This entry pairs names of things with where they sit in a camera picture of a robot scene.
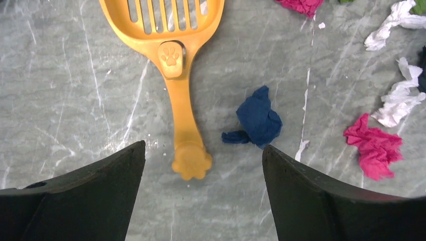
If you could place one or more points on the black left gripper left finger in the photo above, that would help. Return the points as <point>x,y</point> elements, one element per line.
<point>94,202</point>

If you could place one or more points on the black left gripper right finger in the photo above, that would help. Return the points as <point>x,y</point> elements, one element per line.
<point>309,205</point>

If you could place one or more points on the yellow slotted plastic scoop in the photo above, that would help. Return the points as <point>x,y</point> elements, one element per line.
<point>170,34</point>

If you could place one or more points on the pink paper scrap centre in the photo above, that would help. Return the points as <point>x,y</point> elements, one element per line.
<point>377,149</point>

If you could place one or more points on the dark blue paper scrap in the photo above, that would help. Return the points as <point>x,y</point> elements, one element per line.
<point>261,125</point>

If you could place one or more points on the black paper scrap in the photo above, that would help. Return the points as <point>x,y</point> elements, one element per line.
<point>421,64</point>

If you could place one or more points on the magenta paper scrap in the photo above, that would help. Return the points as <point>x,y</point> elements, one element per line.
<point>305,7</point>

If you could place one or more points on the small white paper scrap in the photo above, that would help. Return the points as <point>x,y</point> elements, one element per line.
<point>399,16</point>

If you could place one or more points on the green paper scrap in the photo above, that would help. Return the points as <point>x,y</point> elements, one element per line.
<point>419,8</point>

